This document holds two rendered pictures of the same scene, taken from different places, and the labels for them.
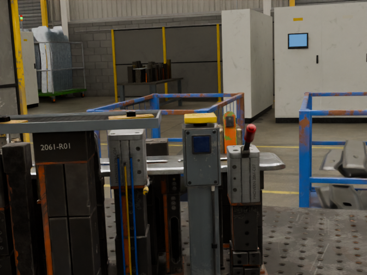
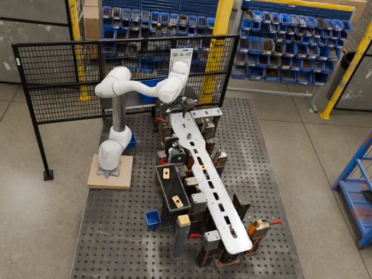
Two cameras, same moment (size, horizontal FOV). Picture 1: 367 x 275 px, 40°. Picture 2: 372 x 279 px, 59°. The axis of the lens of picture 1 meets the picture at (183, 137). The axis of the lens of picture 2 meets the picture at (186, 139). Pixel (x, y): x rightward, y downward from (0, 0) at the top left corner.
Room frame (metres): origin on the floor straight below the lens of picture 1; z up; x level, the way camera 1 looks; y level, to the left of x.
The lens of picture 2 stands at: (0.41, -1.00, 2.89)
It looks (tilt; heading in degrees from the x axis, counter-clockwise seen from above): 44 degrees down; 65
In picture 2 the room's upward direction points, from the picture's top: 10 degrees clockwise
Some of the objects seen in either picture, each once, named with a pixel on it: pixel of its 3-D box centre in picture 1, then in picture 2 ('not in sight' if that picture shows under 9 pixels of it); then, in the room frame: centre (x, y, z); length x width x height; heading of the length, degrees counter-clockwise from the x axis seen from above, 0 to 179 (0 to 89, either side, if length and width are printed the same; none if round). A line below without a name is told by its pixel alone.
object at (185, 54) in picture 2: not in sight; (180, 62); (1.38, 1.48, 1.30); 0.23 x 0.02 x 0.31; 0
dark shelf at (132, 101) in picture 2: not in sight; (150, 97); (1.08, 1.36, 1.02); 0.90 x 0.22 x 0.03; 0
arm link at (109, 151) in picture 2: not in sight; (109, 153); (0.62, 0.84, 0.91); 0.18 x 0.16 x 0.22; 53
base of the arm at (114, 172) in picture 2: not in sight; (108, 166); (0.61, 0.81, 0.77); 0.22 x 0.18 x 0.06; 72
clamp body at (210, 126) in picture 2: not in sight; (206, 139); (1.49, 0.86, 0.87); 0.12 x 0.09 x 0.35; 0
